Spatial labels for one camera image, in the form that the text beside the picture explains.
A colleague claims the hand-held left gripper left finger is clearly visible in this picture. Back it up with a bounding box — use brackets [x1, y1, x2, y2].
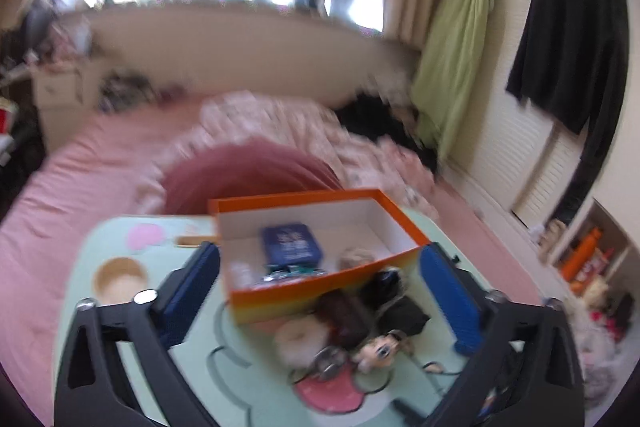
[54, 241, 222, 427]

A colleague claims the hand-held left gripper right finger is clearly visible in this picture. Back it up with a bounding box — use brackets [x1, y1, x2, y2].
[415, 242, 586, 427]

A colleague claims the black lace hat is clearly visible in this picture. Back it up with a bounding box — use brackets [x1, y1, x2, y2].
[360, 271, 432, 339]

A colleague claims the doll head figure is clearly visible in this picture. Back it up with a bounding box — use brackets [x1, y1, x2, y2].
[350, 329, 413, 373]

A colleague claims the beige furry ball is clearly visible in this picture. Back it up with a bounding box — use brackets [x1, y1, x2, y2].
[339, 248, 378, 273]

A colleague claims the green toy car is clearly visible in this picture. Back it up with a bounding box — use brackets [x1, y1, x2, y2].
[252, 264, 328, 288]

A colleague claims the dark zip pouch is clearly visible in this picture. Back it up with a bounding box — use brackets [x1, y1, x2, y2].
[315, 289, 373, 350]

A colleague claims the blue tin box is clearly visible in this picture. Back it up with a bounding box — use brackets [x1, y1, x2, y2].
[260, 223, 323, 270]

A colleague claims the orange cardboard box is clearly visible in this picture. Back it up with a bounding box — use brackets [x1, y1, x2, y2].
[208, 188, 431, 325]

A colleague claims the white fur pompom keychain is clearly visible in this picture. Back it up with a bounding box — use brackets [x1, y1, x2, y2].
[275, 314, 348, 383]

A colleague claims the mint green cartoon desktop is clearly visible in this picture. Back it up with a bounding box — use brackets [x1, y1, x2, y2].
[52, 204, 546, 427]

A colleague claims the dark pink pillow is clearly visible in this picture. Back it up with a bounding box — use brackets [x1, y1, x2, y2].
[162, 144, 342, 215]

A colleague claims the orange bottle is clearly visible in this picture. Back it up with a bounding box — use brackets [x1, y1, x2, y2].
[562, 229, 603, 283]

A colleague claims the pink bed sheet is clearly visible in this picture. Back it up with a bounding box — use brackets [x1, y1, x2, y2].
[0, 104, 211, 408]

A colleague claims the white louvred wardrobe door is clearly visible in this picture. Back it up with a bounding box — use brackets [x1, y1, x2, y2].
[447, 92, 596, 228]

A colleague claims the pink floral quilt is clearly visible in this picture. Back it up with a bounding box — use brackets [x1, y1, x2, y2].
[150, 92, 436, 218]

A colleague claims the black clothes pile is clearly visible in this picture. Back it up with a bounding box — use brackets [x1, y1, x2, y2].
[335, 94, 441, 172]

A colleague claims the patterned clothes heap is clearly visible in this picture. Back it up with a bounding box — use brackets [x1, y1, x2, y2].
[97, 72, 161, 112]

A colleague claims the white nightstand drawer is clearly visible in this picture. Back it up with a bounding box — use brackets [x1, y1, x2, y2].
[32, 62, 106, 148]

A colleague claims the hanging green garment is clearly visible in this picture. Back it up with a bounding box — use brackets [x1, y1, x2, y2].
[412, 0, 501, 162]

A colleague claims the hanging black garment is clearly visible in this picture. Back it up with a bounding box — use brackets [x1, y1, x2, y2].
[506, 0, 630, 228]

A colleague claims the black cable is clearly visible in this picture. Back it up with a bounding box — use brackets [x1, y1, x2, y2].
[395, 347, 468, 423]

